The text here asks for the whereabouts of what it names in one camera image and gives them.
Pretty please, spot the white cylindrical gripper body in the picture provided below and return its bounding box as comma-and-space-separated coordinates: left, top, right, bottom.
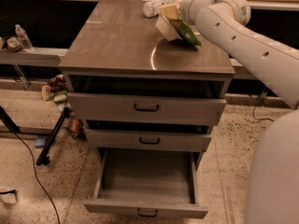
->
180, 0, 212, 24

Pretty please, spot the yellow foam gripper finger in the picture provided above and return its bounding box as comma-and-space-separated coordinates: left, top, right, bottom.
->
159, 4, 179, 20

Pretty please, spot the green rice chip bag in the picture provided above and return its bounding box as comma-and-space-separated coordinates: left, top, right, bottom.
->
169, 19, 201, 46

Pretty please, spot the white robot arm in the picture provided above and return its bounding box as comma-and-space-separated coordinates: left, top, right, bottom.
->
159, 0, 299, 224

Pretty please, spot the grey drawer cabinet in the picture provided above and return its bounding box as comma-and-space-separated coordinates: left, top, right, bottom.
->
58, 0, 235, 170

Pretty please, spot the top grey drawer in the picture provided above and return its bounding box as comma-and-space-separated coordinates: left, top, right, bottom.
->
68, 92, 226, 126

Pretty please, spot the grey drawer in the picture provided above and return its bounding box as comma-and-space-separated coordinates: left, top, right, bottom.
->
84, 148, 207, 218
85, 129, 211, 152
68, 92, 226, 126

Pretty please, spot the middle grey drawer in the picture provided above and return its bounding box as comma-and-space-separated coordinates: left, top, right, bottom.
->
85, 129, 211, 152

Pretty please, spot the bottom grey drawer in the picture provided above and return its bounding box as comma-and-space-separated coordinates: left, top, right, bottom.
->
84, 148, 207, 218

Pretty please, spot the pile of snack bags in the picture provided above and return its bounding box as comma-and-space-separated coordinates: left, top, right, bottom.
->
42, 75, 85, 139

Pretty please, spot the clear water bottle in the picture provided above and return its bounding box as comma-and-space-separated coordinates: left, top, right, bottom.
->
15, 24, 34, 51

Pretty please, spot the brown basket with items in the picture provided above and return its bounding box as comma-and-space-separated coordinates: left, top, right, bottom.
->
0, 36, 22, 52

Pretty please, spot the blue sponge on floor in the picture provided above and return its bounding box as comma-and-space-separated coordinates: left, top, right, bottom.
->
35, 136, 47, 147

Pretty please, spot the black tripod leg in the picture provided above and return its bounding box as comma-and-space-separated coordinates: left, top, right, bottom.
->
36, 107, 70, 166

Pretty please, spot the black floor cable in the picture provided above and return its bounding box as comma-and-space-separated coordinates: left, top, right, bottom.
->
0, 121, 62, 224

